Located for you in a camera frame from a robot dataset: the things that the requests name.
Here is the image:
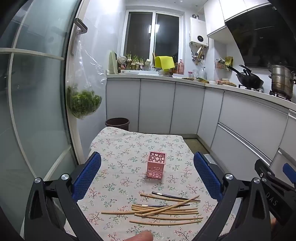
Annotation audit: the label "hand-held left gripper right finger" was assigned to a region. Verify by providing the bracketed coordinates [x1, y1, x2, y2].
[193, 151, 272, 241]

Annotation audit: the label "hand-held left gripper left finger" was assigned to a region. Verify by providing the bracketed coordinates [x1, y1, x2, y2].
[23, 151, 103, 241]

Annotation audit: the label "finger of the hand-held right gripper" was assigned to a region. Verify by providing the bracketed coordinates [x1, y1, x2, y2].
[254, 159, 296, 193]
[282, 163, 296, 181]

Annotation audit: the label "pink perforated utensil holder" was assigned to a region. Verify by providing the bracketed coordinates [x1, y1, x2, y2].
[145, 151, 167, 181]

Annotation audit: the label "bunch of wooden chopsticks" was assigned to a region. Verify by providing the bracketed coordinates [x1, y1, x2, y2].
[101, 193, 204, 226]

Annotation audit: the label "brown floor mat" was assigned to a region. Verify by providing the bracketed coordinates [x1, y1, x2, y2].
[185, 138, 210, 154]

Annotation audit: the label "floral tablecloth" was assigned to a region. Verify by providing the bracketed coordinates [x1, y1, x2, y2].
[62, 126, 234, 241]

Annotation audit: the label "brown trash bin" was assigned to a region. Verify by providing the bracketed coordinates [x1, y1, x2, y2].
[105, 118, 130, 131]

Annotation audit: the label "gas stove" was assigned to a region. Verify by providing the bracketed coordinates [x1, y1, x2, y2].
[238, 85, 294, 101]

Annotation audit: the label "plastic bag of greens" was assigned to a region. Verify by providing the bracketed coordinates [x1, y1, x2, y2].
[66, 35, 108, 120]

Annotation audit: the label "black wok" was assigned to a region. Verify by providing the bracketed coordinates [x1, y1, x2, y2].
[227, 65, 264, 90]

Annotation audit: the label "white kitchen base cabinet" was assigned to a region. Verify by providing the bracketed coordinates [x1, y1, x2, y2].
[106, 77, 296, 186]

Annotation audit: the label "steel stock pot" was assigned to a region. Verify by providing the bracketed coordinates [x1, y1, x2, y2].
[268, 65, 296, 99]

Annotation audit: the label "plate of food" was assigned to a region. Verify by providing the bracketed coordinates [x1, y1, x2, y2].
[217, 79, 237, 87]

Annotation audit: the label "glass sliding door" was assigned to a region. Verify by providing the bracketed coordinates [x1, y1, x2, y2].
[0, 0, 84, 241]

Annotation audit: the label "black spatula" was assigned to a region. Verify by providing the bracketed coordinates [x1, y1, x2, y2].
[239, 64, 252, 76]

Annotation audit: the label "white kitchen countertop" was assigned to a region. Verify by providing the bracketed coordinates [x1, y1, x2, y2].
[106, 71, 296, 112]

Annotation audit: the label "pale green bag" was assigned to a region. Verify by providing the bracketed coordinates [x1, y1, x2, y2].
[109, 50, 119, 75]

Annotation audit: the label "row of sprouting garlic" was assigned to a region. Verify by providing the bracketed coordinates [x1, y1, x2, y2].
[125, 53, 152, 70]

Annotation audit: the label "black range hood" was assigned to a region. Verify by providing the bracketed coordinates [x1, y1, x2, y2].
[225, 3, 296, 69]

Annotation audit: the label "white water heater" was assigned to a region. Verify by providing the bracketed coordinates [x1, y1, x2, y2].
[189, 17, 209, 48]

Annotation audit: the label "kitchen window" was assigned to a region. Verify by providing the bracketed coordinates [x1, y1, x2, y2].
[124, 10, 183, 62]

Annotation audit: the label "grey door handle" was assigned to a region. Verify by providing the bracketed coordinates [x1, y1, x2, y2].
[70, 19, 88, 56]

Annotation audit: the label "white wall cabinets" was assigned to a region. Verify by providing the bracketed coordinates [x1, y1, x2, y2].
[203, 0, 272, 43]

